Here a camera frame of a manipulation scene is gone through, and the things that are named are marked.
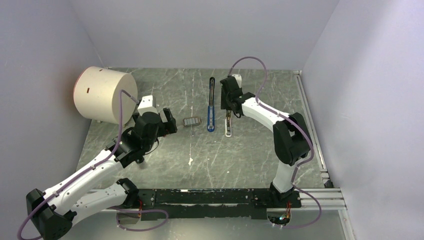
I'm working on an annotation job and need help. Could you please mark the blue black stapler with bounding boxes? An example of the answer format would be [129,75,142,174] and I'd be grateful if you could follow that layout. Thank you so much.
[207,77,216,133]

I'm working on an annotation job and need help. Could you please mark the beige white stapler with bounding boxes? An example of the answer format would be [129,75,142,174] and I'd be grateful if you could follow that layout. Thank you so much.
[225,110,232,138]

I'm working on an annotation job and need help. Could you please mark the staple box tray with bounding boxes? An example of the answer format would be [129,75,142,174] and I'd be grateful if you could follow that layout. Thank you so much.
[182,116,202,127]

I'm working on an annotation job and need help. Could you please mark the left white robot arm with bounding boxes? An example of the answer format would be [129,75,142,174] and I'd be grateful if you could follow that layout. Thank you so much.
[23,107,178,240]

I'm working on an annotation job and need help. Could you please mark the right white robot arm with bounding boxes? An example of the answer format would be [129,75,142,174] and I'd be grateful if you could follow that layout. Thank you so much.
[220,74,315,207]

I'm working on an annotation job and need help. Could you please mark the black bottle red cap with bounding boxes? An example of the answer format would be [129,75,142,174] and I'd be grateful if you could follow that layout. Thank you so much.
[135,158,147,170]

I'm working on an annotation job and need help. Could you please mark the cream cylindrical container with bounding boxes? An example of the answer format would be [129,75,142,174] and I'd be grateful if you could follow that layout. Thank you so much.
[73,66,138,124]

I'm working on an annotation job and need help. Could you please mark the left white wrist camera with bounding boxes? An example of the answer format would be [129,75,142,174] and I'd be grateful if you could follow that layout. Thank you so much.
[137,95,158,116]

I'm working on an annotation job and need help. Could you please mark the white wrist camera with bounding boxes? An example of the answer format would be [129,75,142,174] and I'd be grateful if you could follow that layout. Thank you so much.
[137,95,158,116]
[231,74,242,88]

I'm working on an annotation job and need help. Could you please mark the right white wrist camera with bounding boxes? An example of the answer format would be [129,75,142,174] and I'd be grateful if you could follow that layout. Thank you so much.
[231,74,242,88]

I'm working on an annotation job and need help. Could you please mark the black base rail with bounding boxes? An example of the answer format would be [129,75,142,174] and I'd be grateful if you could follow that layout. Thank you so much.
[133,188,302,221]

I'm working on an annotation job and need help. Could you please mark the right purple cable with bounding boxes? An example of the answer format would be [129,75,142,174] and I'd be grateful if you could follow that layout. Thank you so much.
[228,56,323,229]

